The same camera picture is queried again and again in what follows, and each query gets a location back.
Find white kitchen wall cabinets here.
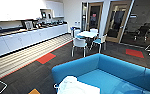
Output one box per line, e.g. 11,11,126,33
0,0,65,23

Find white dining chair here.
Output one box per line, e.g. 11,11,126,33
88,28,100,35
71,36,89,58

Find white chair with teal seat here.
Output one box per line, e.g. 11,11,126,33
90,33,108,55
74,29,83,39

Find silver countertop appliance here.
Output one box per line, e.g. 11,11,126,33
23,20,35,31

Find black office chair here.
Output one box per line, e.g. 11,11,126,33
133,23,150,42

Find white dining table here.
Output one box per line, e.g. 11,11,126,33
76,30,99,52

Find blue waste bin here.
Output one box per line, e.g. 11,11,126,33
70,27,79,38

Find blue sofa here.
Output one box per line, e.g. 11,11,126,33
51,52,150,94

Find black coffee machine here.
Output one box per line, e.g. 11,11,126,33
39,8,54,21

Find wooden framed glass door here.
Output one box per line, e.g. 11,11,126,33
85,2,104,33
105,0,134,44

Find white kitchen base cabinets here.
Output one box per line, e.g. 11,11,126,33
0,23,69,60

